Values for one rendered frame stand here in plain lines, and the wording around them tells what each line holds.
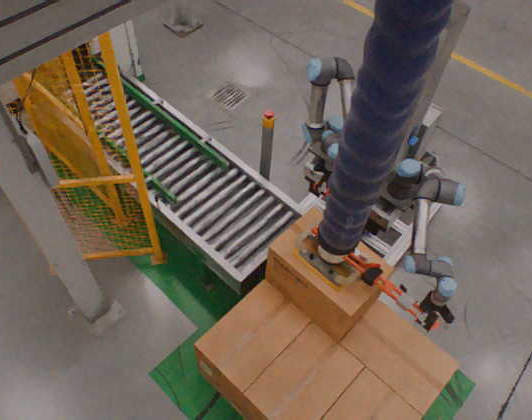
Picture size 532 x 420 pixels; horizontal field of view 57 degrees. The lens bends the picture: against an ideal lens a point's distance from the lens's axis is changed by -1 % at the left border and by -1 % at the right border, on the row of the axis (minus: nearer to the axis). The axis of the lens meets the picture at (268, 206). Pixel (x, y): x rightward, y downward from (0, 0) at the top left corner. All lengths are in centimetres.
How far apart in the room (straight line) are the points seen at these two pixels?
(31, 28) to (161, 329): 312
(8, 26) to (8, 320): 341
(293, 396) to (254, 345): 36
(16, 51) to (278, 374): 251
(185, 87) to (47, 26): 443
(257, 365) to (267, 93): 290
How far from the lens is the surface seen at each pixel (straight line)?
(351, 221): 234
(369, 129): 186
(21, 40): 67
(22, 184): 247
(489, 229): 450
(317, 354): 301
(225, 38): 568
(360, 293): 275
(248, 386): 293
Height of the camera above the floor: 337
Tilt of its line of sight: 55 degrees down
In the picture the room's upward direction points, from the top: 5 degrees clockwise
